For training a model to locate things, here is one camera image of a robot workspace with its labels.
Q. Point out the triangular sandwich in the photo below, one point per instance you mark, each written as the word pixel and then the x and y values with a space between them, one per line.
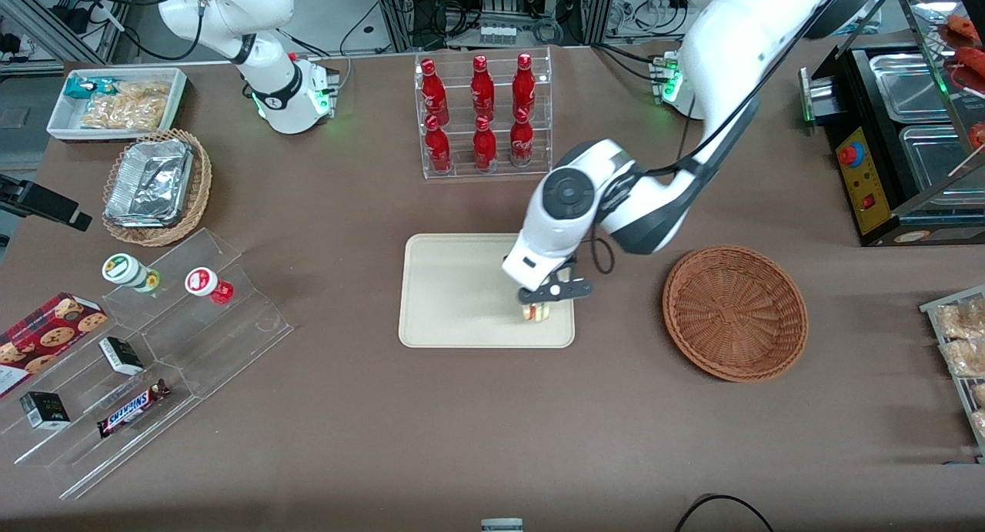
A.
pixel 537 312

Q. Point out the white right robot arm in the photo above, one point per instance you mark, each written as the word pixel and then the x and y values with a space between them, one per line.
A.
pixel 269 85

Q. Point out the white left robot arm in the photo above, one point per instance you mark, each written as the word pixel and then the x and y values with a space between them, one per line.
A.
pixel 723 55

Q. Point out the beige plastic tray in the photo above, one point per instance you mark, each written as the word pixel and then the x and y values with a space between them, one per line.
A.
pixel 454 293

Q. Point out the brown round wicker basket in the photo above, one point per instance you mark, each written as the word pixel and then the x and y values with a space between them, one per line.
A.
pixel 735 316

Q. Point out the light wicker basket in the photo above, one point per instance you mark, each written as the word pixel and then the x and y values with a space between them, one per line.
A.
pixel 202 185

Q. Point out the clear acrylic bottle rack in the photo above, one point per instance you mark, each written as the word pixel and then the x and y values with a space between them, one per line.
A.
pixel 539 143

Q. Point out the red cola bottle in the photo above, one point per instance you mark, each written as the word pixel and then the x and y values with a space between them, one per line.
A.
pixel 524 87
pixel 434 93
pixel 522 143
pixel 485 147
pixel 482 89
pixel 439 147

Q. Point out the grey device with label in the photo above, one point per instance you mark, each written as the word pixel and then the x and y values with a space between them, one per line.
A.
pixel 502 525

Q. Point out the white connector strip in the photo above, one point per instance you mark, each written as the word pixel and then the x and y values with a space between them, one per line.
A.
pixel 498 35

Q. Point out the clear acrylic stepped stand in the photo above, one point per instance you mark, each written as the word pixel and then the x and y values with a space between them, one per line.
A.
pixel 231 339

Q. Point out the red knob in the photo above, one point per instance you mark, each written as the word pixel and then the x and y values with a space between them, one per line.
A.
pixel 850 155

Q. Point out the red-lidded small cup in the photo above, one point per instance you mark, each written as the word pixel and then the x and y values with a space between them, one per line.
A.
pixel 204 282

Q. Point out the black hot food display case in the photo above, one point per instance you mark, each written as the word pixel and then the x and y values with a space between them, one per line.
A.
pixel 869 185

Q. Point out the steel food pan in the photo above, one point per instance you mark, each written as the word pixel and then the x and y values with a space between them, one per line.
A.
pixel 935 162
pixel 908 85

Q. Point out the aluminium foil container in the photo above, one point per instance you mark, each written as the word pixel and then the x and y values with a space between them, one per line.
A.
pixel 146 184

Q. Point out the bagged bread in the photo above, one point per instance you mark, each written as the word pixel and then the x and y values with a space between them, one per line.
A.
pixel 962 320
pixel 966 357

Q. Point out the green-lidded white cup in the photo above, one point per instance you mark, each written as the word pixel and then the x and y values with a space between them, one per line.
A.
pixel 127 271

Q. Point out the teal cloth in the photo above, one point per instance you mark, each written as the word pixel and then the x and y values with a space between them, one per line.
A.
pixel 863 16

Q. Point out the small black box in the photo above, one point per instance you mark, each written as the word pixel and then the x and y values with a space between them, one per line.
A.
pixel 45 410
pixel 121 356

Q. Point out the Snickers chocolate bar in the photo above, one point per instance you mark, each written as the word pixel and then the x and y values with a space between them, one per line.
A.
pixel 131 409

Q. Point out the clear bag of crackers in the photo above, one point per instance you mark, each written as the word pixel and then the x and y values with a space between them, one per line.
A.
pixel 127 107

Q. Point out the red cookie box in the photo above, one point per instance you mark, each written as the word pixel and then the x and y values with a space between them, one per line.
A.
pixel 42 339

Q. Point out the teal snack packet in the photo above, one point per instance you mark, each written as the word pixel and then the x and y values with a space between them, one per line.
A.
pixel 79 87

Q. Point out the white rectangular snack bin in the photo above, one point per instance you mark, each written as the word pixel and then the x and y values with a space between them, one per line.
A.
pixel 61 120

